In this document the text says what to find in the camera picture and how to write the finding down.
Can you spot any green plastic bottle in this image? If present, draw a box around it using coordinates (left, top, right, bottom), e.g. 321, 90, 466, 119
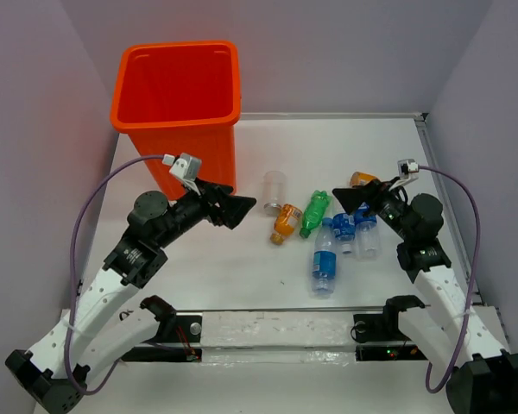
299, 190, 332, 239

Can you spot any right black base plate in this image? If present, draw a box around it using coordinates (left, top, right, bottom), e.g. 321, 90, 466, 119
350, 313, 426, 362

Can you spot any clear plastic jar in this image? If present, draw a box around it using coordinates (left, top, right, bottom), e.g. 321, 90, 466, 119
262, 171, 285, 216

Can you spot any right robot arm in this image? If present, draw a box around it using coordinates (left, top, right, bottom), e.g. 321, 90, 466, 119
332, 179, 518, 413

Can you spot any long blue label water bottle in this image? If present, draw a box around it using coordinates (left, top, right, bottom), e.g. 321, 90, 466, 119
312, 217, 337, 296

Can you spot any clear unlabelled water bottle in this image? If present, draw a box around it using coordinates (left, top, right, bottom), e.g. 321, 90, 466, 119
355, 214, 380, 260

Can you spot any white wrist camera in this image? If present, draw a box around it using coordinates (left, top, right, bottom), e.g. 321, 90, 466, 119
162, 153, 202, 193
395, 159, 420, 186

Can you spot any orange plastic bin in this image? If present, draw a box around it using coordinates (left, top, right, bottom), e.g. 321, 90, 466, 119
110, 41, 241, 187

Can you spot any short blue label water bottle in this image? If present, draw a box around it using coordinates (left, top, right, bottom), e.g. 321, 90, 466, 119
332, 212, 356, 254

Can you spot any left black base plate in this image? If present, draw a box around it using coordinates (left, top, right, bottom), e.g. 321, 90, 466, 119
121, 312, 203, 363

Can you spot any orange juice bottle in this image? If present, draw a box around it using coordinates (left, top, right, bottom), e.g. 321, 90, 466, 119
269, 204, 303, 246

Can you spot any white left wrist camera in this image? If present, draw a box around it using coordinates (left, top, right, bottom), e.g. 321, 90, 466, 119
162, 153, 202, 193

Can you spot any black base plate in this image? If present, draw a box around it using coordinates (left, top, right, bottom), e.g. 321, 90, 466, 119
121, 312, 203, 363
350, 313, 426, 362

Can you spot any white foam strip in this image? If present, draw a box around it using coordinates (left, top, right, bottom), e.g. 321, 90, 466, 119
199, 310, 357, 367

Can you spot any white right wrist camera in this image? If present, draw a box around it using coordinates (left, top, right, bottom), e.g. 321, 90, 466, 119
395, 159, 420, 186

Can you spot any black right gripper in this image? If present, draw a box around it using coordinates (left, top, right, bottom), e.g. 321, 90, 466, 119
332, 176, 414, 242

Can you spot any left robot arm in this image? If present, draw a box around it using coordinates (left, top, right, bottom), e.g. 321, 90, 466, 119
5, 180, 256, 413

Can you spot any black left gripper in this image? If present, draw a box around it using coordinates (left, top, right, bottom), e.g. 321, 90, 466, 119
155, 177, 256, 248

